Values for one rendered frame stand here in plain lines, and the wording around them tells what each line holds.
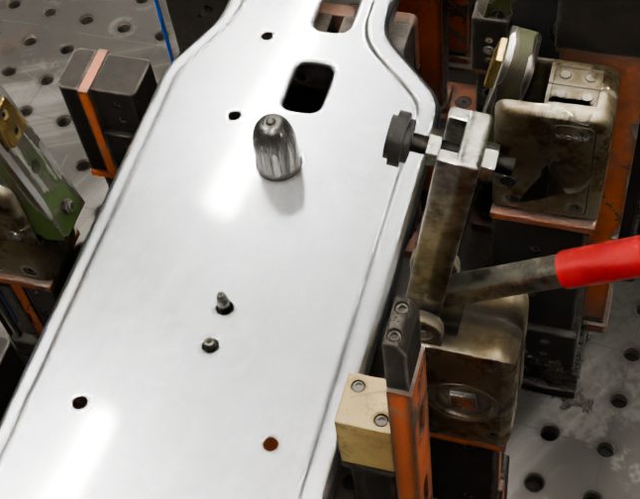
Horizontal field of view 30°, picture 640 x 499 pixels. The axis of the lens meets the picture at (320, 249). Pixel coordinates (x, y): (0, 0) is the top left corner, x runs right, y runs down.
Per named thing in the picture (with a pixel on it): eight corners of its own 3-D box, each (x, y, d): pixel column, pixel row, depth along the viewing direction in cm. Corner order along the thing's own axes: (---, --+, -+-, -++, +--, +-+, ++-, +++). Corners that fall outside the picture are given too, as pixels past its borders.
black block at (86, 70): (138, 235, 123) (58, 30, 99) (237, 252, 120) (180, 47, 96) (109, 300, 118) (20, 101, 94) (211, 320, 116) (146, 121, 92)
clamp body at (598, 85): (483, 308, 114) (490, 24, 83) (605, 331, 111) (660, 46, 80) (464, 392, 109) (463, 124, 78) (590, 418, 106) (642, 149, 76)
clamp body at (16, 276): (53, 335, 117) (-79, 94, 88) (165, 357, 114) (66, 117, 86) (15, 416, 112) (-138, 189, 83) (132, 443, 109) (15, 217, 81)
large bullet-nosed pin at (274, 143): (267, 157, 89) (255, 98, 84) (308, 163, 89) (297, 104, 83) (255, 190, 88) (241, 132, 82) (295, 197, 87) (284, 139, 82)
